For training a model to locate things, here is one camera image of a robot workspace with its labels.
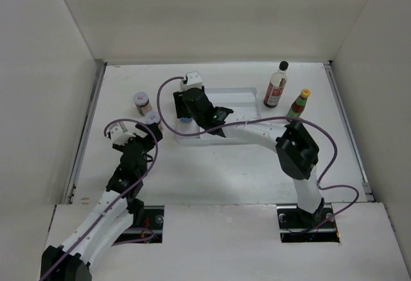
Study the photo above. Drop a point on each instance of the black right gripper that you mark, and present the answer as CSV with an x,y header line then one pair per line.
x,y
180,101

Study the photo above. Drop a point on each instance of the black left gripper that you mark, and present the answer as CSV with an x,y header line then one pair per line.
x,y
148,140

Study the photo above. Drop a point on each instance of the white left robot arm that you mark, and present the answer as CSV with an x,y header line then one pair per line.
x,y
117,209

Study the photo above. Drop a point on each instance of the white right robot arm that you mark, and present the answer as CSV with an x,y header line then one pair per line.
x,y
296,150

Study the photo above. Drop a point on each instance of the white divided organizer tray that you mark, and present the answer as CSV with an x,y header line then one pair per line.
x,y
243,101

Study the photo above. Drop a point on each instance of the dark jar white red lid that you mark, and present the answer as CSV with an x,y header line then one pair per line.
x,y
142,102

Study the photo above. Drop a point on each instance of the tall soy sauce bottle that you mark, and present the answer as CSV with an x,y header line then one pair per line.
x,y
276,86

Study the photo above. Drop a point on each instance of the green-label yellow-cap sauce bottle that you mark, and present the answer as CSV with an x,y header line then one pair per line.
x,y
298,106

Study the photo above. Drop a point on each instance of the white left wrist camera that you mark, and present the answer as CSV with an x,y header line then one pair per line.
x,y
118,134

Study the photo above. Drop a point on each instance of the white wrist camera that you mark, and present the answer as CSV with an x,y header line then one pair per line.
x,y
118,134
191,80

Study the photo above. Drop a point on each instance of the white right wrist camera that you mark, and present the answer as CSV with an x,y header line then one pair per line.
x,y
191,80

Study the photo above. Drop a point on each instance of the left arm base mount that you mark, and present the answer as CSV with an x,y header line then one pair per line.
x,y
148,229

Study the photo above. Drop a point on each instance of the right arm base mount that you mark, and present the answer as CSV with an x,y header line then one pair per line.
x,y
296,226

